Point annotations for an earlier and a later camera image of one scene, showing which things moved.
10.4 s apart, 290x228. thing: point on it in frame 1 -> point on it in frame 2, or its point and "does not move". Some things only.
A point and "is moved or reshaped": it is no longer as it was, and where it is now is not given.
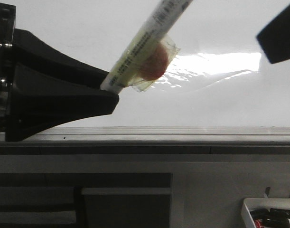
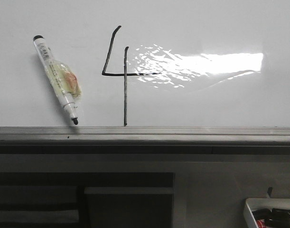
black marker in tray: [274, 217] does not move
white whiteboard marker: [149, 57] is moved or reshaped
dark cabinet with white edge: [127, 207] does not move
